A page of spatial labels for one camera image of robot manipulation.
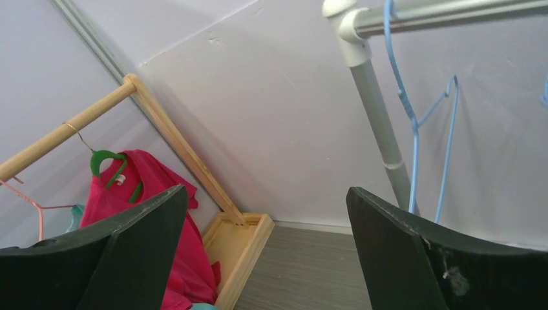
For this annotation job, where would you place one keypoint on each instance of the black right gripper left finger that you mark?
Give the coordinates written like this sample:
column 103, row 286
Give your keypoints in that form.
column 121, row 262

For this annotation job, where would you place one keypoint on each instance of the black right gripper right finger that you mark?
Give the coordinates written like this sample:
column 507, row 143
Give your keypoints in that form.
column 409, row 262

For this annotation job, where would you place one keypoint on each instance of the teal cloth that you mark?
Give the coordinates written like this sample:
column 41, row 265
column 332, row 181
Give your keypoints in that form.
column 77, row 211

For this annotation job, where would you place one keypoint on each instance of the red cloth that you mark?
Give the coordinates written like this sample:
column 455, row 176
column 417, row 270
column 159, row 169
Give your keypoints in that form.
column 119, row 182

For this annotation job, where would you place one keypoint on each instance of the metal garment rack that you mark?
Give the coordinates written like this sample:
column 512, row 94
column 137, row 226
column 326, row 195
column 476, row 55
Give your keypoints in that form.
column 354, row 25

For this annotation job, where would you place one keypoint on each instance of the wooden clothes rack frame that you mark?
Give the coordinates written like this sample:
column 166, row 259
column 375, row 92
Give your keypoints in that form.
column 233, row 238

